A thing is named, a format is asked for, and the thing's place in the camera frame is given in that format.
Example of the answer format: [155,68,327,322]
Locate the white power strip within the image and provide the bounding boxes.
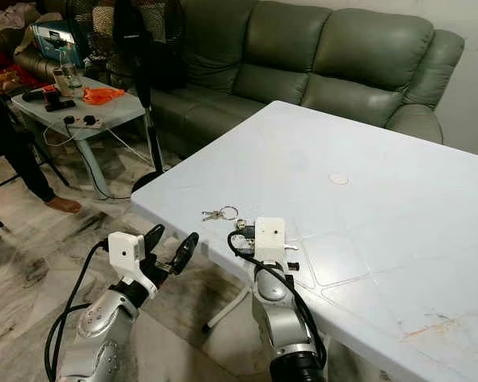
[63,114,101,129]

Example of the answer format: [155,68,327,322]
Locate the black standing fan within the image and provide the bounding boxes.
[68,0,189,193]

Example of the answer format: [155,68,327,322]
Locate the clear glass bottle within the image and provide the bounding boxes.
[59,43,84,89]

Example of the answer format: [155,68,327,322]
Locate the silver keys on ring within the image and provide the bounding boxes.
[201,205,240,224]

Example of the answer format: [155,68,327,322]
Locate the black and red tool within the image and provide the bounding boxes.
[22,86,77,111]

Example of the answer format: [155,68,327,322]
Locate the blue cardboard box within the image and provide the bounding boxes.
[29,21,88,65]

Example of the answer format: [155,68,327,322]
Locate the person in black trousers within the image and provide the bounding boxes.
[0,0,83,268]

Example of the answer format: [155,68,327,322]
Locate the green leather sofa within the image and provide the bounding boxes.
[10,0,465,160]

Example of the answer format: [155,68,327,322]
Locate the white plastic table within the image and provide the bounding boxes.
[130,100,478,382]

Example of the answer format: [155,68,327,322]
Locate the orange plastic bag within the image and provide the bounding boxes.
[83,85,127,106]

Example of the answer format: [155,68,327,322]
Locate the small grey side table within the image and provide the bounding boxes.
[10,78,153,200]

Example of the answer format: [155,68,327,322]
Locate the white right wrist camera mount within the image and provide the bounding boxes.
[253,216,288,263]

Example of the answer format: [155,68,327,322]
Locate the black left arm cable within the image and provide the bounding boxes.
[44,240,112,382]

